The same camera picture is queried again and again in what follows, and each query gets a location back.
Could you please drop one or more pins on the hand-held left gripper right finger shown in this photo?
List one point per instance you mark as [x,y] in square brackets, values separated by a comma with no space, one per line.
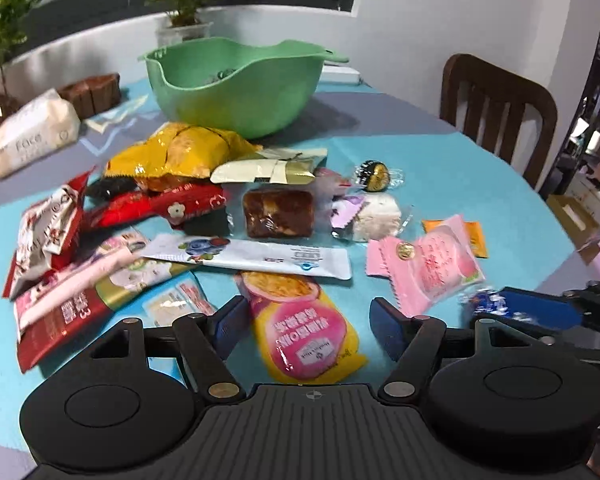
[387,327]

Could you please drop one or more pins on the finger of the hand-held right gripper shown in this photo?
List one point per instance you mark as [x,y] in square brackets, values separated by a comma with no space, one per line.
[535,310]
[570,342]

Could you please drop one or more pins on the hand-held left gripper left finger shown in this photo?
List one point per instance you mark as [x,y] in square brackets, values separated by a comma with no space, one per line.
[232,322]

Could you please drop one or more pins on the blue candy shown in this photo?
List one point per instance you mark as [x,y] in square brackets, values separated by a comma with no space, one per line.
[482,302]

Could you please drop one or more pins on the light blue snack packet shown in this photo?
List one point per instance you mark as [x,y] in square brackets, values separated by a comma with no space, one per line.
[175,305]

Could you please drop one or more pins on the yellow and pink fruit packet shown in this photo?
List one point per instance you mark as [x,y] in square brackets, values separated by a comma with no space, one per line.
[300,330]

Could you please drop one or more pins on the white blueberry stick packet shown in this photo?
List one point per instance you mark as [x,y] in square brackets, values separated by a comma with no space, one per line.
[260,257]

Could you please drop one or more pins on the pink round snack packet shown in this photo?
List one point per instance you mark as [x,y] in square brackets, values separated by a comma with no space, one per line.
[430,265]

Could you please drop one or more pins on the orange snack packet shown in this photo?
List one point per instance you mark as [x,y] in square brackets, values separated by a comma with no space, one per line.
[476,240]

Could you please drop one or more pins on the brown cake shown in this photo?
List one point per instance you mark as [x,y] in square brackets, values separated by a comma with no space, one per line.
[275,212]

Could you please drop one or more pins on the purple and white snack packet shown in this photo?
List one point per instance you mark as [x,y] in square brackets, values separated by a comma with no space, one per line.
[344,212]

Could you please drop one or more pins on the red flower snack packet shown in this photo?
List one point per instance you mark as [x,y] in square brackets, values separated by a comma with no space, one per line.
[190,202]

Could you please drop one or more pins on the gold and black chocolate ball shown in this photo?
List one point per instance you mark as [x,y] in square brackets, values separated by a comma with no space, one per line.
[372,175]

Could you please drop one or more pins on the cream and gold snack packet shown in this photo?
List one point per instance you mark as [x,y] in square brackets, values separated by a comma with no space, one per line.
[250,170]

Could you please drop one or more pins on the pink clear snack packet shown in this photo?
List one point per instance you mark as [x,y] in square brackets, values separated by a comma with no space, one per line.
[330,180]

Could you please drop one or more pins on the dark red and pink packet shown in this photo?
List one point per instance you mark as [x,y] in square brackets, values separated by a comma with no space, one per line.
[70,305]

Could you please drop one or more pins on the yellow snack bag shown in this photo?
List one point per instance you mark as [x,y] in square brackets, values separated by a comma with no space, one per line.
[180,155]

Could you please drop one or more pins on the black snack packet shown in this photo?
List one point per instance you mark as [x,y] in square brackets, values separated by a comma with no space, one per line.
[105,187]

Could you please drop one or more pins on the red and white patterned packet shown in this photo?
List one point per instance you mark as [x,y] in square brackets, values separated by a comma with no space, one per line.
[45,230]

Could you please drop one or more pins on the green plastic bowl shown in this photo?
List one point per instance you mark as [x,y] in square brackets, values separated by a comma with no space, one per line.
[230,110]

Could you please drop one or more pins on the silver candy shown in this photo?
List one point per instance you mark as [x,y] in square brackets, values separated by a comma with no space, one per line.
[220,76]

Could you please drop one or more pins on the open cardboard box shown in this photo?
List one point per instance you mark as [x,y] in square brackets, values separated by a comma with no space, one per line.
[570,215]

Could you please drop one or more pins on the blue and grey tablecloth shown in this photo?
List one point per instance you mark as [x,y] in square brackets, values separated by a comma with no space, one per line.
[455,175]

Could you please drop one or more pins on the dark wooden chair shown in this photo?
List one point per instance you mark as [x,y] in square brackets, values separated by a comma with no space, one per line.
[480,70]

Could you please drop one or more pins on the flat white box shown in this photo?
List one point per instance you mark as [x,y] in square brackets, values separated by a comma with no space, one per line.
[340,76]

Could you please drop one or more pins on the brown wooden ashtray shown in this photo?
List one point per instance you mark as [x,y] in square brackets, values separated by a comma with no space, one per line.
[92,95]

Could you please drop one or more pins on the white tissue pack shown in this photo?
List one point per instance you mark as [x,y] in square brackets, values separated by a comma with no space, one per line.
[30,130]

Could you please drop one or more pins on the plant in white pot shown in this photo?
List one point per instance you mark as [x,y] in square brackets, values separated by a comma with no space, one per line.
[185,32]

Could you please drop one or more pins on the plant in glass vase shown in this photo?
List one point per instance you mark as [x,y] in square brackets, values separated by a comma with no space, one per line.
[2,25]

